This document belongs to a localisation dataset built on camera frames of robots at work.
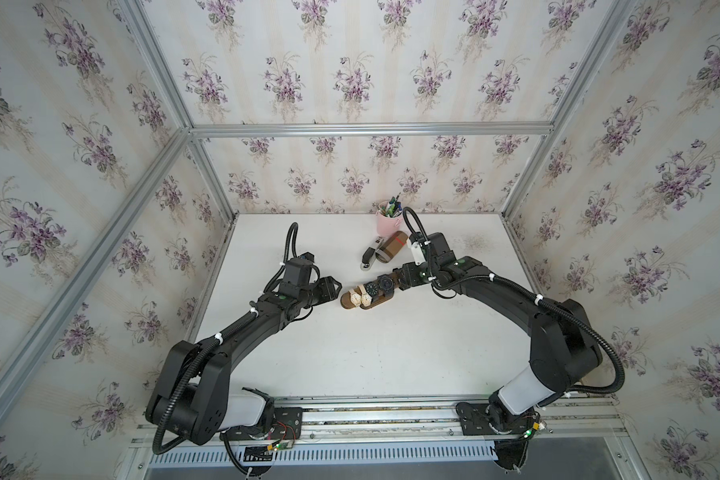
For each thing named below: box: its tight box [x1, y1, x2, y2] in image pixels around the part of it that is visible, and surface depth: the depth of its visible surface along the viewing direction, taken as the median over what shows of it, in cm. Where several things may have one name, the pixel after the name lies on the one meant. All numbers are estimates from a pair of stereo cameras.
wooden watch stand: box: [340, 280, 400, 310], surface depth 89 cm
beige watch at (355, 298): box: [348, 290, 362, 307], surface depth 88 cm
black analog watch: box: [365, 280, 379, 304], surface depth 90 cm
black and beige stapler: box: [360, 236, 384, 271], surface depth 106 cm
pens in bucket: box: [378, 193, 403, 218], surface depth 110 cm
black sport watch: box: [377, 274, 394, 298], surface depth 92 cm
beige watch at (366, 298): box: [357, 284, 373, 307], surface depth 90 cm
